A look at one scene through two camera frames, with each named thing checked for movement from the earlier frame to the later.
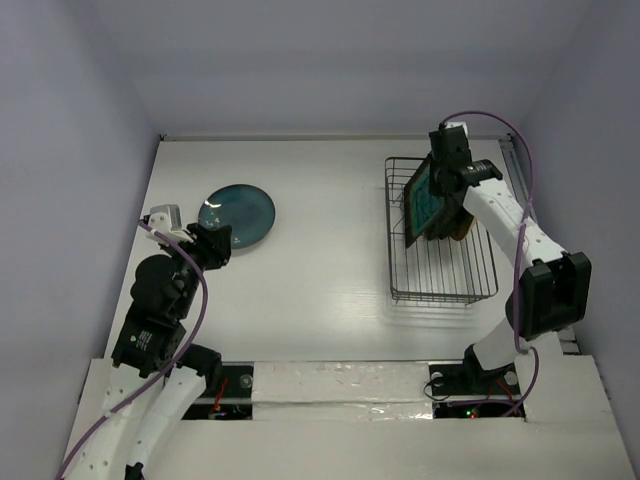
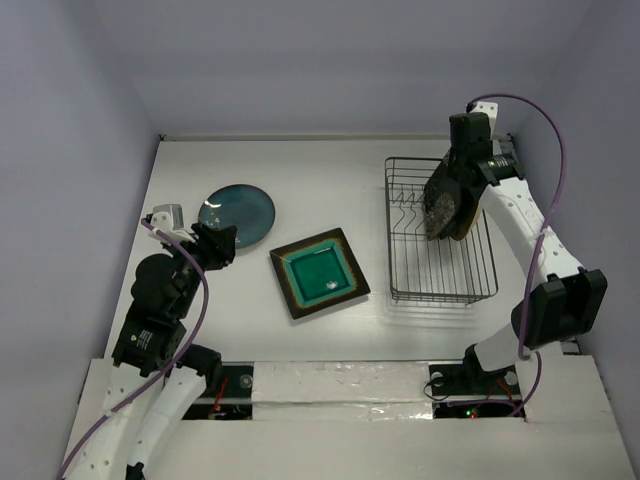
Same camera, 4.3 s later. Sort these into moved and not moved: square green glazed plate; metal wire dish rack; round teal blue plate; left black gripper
Moved: square green glazed plate
Not moved: round teal blue plate; metal wire dish rack; left black gripper
